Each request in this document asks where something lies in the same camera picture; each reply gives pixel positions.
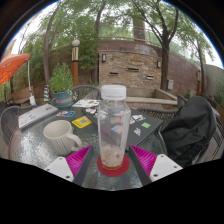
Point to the clear white-capped plastic bottle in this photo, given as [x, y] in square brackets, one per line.
[113, 133]

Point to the white printed booklet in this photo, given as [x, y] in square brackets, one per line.
[86, 103]

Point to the blue sticker card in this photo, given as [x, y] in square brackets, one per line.
[65, 113]

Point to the blue yellow striped cone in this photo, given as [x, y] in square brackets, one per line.
[47, 94]

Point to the wooden bench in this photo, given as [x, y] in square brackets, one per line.
[21, 95]

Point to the black wall lamp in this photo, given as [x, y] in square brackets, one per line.
[103, 58]
[159, 64]

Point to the yellow square card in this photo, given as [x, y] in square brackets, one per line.
[82, 122]

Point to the grey wall box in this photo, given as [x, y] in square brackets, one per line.
[170, 84]

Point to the wooden lamp post, globe light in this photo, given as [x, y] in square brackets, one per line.
[75, 70]

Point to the green plant in blue pot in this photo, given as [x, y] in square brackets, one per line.
[61, 81]

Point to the black backpack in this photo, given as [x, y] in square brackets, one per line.
[190, 130]

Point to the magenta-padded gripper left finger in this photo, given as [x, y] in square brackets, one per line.
[77, 160]

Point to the black laptop with stickers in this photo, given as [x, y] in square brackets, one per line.
[146, 128]

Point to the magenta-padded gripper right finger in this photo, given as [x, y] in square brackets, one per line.
[146, 160]

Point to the silver laptop with stickers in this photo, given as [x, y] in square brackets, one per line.
[36, 115]

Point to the white ribbed mug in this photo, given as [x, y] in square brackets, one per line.
[60, 138]

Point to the flat round red coaster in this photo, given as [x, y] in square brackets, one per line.
[113, 172]

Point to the orange canopy tent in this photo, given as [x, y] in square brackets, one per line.
[11, 66]

